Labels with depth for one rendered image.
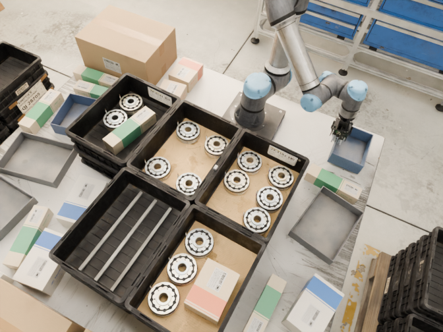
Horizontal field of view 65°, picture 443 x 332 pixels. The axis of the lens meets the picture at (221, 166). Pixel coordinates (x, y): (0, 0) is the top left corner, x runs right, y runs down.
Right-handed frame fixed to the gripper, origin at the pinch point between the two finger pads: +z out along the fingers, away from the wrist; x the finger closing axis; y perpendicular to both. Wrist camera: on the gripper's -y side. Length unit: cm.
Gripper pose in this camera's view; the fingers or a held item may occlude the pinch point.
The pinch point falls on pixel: (337, 139)
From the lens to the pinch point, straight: 171.3
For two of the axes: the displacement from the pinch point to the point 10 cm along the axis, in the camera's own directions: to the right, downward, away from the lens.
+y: -4.6, 7.4, -4.9
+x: 8.9, 3.7, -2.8
